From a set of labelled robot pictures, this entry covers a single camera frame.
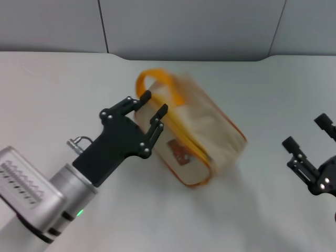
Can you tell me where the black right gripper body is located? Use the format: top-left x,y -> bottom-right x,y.
313,155 -> 336,198

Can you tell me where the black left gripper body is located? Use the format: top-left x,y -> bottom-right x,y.
71,112 -> 152,188

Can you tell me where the beige bear food bag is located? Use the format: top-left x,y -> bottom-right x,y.
135,67 -> 248,188

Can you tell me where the left gripper connector cable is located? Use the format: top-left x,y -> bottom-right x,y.
66,135 -> 94,153

